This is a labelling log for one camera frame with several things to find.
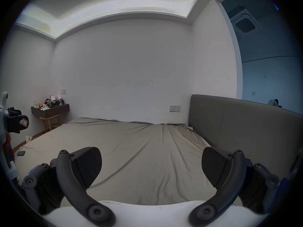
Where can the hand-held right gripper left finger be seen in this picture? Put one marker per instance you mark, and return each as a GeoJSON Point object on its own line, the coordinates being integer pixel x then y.
{"type": "Point", "coordinates": [78, 197]}

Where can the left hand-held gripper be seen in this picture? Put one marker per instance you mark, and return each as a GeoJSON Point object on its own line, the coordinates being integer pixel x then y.
{"type": "Point", "coordinates": [14, 123]}

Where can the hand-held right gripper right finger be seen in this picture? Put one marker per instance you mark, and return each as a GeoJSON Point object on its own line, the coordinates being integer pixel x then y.
{"type": "Point", "coordinates": [227, 197]}

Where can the white and red packet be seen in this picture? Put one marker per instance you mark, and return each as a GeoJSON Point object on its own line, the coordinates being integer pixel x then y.
{"type": "Point", "coordinates": [28, 138]}

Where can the black phone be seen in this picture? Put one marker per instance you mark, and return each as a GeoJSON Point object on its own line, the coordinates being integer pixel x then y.
{"type": "Point", "coordinates": [21, 153]}

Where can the wooden stool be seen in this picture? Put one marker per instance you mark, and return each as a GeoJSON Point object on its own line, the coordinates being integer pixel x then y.
{"type": "Point", "coordinates": [51, 122]}

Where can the dark blue garment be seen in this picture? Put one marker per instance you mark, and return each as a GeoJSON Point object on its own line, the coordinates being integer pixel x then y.
{"type": "Point", "coordinates": [287, 185]}

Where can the grey padded headboard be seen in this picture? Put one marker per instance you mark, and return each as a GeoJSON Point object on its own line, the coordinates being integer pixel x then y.
{"type": "Point", "coordinates": [248, 129]}

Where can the bed with beige sheet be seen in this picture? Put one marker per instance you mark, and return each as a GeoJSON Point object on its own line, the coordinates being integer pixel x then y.
{"type": "Point", "coordinates": [146, 155]}

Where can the dark wall shelf with items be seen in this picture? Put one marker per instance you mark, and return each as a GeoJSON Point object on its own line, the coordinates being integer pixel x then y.
{"type": "Point", "coordinates": [51, 110]}

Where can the white wall socket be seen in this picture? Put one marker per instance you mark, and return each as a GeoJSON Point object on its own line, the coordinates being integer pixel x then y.
{"type": "Point", "coordinates": [175, 108]}

